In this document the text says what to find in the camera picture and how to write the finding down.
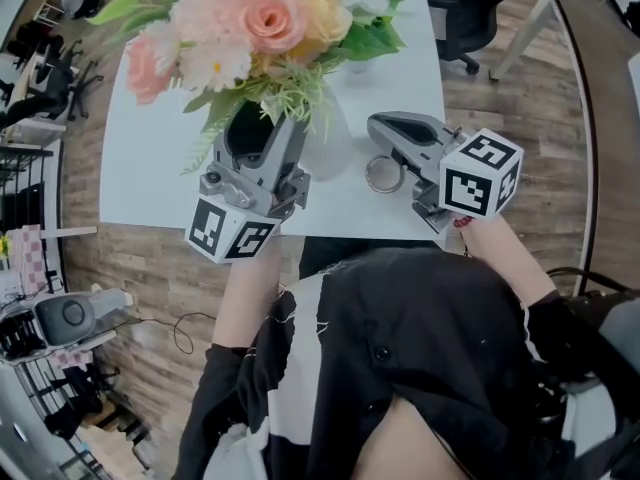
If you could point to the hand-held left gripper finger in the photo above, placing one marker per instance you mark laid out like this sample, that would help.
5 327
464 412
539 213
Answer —
247 135
282 158

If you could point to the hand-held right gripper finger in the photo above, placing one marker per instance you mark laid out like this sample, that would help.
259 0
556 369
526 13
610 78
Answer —
432 127
405 150

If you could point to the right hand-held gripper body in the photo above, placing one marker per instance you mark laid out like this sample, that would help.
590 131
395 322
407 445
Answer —
475 178

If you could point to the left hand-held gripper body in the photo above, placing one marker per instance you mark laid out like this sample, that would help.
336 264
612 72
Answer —
230 228

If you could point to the pink flowers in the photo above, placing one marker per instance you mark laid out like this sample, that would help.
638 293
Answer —
270 18

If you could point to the person's left forearm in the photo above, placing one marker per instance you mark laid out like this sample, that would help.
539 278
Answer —
245 298

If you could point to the person's right forearm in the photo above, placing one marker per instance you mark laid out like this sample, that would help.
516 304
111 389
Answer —
505 263

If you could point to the small green potted plant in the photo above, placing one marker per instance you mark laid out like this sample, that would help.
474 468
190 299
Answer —
360 67

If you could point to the black office chair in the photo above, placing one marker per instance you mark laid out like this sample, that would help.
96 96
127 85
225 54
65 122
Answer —
75 408
462 23
60 83

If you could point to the dark brown curved table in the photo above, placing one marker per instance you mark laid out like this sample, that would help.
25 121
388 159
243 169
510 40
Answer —
610 143

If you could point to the person's black white shirt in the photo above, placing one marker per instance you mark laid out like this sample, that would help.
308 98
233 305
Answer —
425 328

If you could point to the grey rounded device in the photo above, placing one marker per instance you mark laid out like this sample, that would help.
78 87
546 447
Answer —
70 315

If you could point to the white box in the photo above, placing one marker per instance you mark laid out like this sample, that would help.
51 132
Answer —
635 88

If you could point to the black equipment pack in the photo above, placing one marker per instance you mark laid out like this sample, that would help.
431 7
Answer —
585 353

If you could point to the black metal rack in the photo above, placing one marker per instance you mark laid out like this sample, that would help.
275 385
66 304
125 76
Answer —
25 188

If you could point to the small yellow object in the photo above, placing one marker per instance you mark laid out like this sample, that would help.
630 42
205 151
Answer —
4 247

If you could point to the black ribbed box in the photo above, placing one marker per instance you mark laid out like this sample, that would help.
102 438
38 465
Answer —
20 338

